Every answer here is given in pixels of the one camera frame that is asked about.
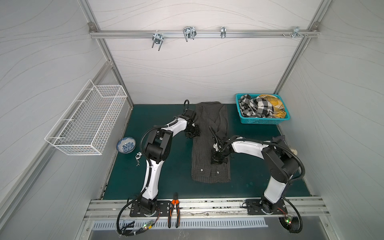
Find grey pinstriped long sleeve shirt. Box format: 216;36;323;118
191;102;231;184

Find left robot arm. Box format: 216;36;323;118
138;109;200;213

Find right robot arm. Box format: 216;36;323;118
211;132;305;214

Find black white checked shirt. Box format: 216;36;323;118
238;95;274;118

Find teal plastic basket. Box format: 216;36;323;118
236;94;291;125

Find small metal clip on table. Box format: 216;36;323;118
135;152;142;167

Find dark purple plastic object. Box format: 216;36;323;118
272;136;285;145

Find yellow patterned shirt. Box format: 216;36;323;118
259;95;287;119

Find blue white ceramic plate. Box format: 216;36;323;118
116;137;136;154

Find orange black pliers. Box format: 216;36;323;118
168;192;181;229

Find metal clamp hook middle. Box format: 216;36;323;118
183;26;197;42

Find metal clamp hook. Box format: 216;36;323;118
183;26;197;42
152;33;164;51

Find metal clamp hook left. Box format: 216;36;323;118
152;33;164;51

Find white slotted vent strip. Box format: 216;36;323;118
92;217;268;231

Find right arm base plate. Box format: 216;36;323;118
241;199;288;216

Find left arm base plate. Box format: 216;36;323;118
130;200;171;218

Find metal ring clip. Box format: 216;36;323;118
221;27;227;39

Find right black cable loop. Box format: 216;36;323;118
278;197;304;234

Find white wire wall basket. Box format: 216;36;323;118
45;80;127;156

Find left black cable bundle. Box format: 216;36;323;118
115;194;160;237

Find metal bracket hook right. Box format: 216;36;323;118
282;27;309;39

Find aluminium crossbar rail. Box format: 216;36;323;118
90;29;321;39

